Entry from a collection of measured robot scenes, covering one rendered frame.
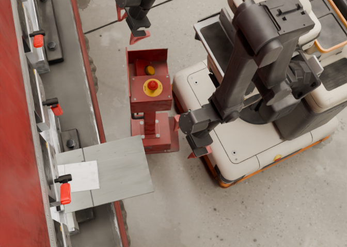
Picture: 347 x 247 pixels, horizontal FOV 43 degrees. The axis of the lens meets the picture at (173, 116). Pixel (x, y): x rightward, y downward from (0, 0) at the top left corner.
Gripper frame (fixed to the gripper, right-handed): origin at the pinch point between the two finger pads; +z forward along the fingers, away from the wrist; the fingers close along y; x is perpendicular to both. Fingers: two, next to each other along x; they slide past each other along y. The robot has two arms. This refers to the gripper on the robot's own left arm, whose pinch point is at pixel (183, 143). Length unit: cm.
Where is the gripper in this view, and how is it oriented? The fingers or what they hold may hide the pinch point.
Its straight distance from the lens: 137.1
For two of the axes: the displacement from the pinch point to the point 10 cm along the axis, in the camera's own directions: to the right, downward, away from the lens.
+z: -4.5, 4.8, 7.6
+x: 7.8, -2.1, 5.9
